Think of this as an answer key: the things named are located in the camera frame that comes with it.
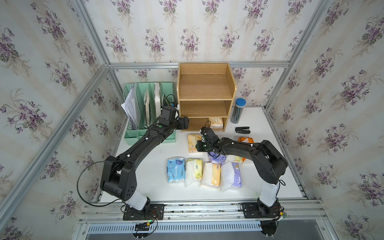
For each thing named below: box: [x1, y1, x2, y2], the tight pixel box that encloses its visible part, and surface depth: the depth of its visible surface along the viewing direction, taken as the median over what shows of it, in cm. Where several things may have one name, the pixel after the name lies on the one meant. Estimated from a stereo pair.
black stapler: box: [235, 126, 251, 134], surface depth 107 cm
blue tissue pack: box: [166, 156, 186, 183], surface depth 84 cm
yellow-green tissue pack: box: [184, 158, 204, 188], surface depth 83 cm
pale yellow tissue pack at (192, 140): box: [188, 133, 202, 154], surface depth 97 cm
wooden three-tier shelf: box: [176, 62, 237, 132], surface depth 95 cm
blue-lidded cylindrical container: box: [230, 98, 247, 124], surface depth 100 cm
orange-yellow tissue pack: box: [200, 162, 221, 188], surface depth 83 cm
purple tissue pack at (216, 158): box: [208, 151, 227, 165], surface depth 89 cm
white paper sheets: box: [121, 82, 141, 130], surface depth 90 cm
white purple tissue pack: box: [220, 162, 242, 192], surface depth 80 cm
